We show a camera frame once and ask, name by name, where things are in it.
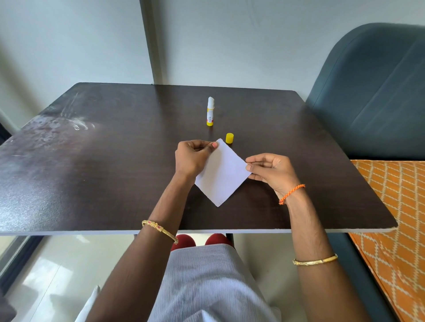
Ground person's right hand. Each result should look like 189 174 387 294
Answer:
245 153 301 199

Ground person's right forearm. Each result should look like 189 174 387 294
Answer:
282 188 372 322

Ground gold bangle with red stones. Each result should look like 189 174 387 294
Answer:
142 220 179 245

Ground grey striped kurta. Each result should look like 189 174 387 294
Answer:
75 244 283 322

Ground orange patterned cloth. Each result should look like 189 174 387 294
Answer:
349 159 425 322

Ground orange braided wrist thread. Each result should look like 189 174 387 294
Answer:
278 184 306 205

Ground red trousers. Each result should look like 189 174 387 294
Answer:
171 233 233 252

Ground dark teal sofa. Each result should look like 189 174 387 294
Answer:
305 23 425 322

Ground person's left forearm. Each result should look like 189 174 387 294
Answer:
86 171 196 322

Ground white square paper sheet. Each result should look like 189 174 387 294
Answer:
195 138 249 208

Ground person's left hand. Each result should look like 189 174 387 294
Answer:
175 140 219 178

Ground plain gold bangle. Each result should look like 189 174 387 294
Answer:
292 254 338 266

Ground white yellow glue stick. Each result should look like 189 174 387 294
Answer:
206 96 215 127

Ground dark wooden table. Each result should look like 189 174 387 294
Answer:
0 82 398 237

